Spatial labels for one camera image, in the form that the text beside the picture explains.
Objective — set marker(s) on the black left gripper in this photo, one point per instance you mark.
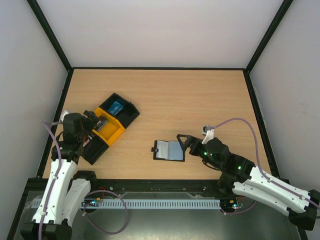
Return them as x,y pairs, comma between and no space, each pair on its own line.
90,124

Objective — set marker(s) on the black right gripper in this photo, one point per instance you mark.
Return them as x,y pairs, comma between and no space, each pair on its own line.
192,144

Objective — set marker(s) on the black leather card holder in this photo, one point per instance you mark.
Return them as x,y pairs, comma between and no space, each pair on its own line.
168,151

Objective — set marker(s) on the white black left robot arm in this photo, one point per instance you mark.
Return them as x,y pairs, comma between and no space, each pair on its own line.
66,187

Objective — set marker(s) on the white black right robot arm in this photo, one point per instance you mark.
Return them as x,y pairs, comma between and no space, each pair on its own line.
241,176

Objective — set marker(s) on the black credit card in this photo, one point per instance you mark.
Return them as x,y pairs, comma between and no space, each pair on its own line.
102,121

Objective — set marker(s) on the blue credit card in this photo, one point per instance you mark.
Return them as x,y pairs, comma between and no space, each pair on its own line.
115,108

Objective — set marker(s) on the yellow middle sorting bin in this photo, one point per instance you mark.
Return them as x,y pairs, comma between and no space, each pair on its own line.
112,130

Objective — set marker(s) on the black near sorting bin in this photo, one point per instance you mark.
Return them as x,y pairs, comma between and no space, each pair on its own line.
93,151

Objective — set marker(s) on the black sorting bin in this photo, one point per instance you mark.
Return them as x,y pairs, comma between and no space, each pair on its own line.
93,151
125,116

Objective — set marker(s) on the black far sorting bin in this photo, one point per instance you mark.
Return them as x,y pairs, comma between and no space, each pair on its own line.
125,116

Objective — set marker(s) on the right controller circuit board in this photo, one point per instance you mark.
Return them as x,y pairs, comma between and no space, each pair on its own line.
232,204

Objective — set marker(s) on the controller circuit board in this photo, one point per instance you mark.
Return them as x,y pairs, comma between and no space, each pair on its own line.
93,202
232,204

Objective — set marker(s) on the left controller circuit board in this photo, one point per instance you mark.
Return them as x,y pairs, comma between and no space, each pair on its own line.
93,202

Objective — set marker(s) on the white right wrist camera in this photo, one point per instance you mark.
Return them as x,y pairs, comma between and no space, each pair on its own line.
208,133

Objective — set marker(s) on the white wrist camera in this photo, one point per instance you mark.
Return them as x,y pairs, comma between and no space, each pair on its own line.
63,114
208,133

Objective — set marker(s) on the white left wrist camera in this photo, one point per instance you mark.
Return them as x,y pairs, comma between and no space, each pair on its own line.
63,114

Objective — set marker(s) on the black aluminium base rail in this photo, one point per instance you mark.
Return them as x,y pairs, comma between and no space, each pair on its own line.
204,187

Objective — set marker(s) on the light blue slotted cable duct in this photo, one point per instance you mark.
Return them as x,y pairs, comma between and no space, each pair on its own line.
198,204

